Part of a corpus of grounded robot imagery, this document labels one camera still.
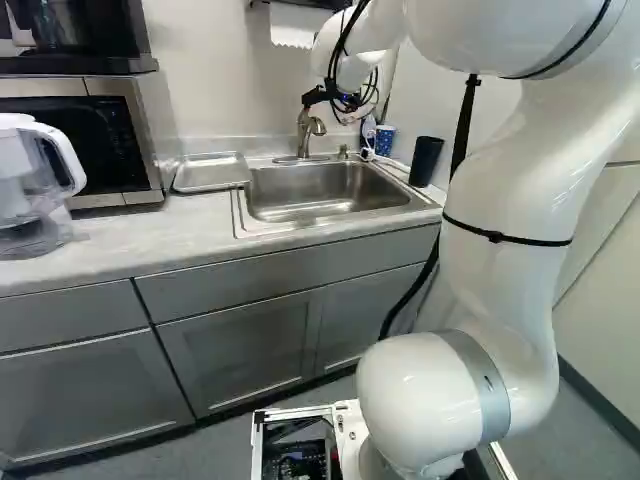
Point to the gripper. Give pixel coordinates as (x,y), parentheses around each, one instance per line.
(345,98)

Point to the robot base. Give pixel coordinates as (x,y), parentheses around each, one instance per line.
(295,440)

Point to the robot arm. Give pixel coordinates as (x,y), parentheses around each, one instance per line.
(505,280)

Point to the blue patterned cup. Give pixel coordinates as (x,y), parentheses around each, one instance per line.
(386,141)

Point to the metal tray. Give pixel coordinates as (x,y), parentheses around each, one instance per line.
(210,172)

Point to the brushed metal tap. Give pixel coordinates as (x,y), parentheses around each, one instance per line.
(306,131)

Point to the metal sink soap dispenser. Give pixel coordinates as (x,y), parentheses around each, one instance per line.
(343,151)

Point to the white paper towel roll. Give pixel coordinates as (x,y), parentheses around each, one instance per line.
(295,25)

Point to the stainless steel sink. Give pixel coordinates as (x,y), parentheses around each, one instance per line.
(325,192)

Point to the black tumbler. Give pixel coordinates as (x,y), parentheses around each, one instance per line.
(425,161)

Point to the stainless steel microwave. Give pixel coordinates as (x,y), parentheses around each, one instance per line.
(100,145)

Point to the grey kitchen counter with cabinets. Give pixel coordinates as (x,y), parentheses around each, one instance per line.
(165,280)

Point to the black oven with steel trim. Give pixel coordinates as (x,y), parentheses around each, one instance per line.
(75,35)

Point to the white water filter pitcher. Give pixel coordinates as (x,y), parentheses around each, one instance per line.
(30,190)

